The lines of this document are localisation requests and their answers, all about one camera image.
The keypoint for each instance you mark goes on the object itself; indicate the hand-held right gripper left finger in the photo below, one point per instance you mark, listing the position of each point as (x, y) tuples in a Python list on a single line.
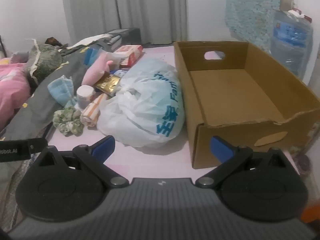
[(103, 150)]

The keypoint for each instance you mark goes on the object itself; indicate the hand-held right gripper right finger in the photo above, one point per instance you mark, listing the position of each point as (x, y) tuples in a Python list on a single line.
[(221, 150)]

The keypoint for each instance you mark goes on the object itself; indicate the orange striped towel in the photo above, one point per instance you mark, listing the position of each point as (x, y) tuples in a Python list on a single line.
[(91, 110)]

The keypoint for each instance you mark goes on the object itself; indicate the green white scrunchie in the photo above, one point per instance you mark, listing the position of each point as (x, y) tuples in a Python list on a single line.
[(67, 122)]

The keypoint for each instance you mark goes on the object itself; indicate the white plastic bag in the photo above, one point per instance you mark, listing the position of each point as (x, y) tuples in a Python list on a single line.
[(140, 110)]

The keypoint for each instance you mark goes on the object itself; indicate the white lidded jar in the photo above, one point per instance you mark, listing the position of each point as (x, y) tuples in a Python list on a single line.
[(85, 97)]

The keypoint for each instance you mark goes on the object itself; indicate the brown cardboard box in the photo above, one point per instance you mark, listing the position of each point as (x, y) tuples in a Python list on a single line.
[(225, 92)]

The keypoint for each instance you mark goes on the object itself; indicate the light blue towel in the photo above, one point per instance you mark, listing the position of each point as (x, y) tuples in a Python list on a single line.
[(60, 90)]

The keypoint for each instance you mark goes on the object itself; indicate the pink plush toy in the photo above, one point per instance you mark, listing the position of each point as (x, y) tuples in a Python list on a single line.
[(96, 70)]

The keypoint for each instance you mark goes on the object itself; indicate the grey blanket with yellow print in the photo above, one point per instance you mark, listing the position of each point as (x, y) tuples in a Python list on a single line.
[(37, 105)]

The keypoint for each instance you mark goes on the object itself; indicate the pink blanket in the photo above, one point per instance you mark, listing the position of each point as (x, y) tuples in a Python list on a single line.
[(12, 85)]

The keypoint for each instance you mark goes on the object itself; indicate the gold foil packet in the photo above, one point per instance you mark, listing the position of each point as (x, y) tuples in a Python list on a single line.
[(107, 83)]

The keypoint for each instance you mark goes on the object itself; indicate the blue fabric item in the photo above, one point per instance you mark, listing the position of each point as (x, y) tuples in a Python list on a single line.
[(91, 55)]

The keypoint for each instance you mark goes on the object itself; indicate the green patterned pillow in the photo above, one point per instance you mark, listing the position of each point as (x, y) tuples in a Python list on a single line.
[(46, 57)]

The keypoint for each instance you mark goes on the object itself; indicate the red white tissue pack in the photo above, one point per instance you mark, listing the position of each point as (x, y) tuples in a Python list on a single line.
[(130, 53)]

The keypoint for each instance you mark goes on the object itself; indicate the white cloth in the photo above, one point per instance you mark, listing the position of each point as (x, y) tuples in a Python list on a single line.
[(92, 39)]

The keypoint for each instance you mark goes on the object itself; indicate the dark brown object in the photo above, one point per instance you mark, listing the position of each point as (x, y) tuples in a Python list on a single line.
[(53, 41)]

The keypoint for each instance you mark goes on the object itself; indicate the black box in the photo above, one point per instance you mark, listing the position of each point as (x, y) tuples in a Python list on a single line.
[(130, 35)]

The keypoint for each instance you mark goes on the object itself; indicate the blue water jug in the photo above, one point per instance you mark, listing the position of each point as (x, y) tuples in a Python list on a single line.
[(290, 45)]

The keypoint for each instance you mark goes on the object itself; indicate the teal patterned cloth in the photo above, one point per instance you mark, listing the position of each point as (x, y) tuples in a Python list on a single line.
[(250, 10)]

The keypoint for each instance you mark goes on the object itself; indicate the grey curtain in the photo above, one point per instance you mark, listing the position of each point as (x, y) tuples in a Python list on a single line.
[(125, 5)]

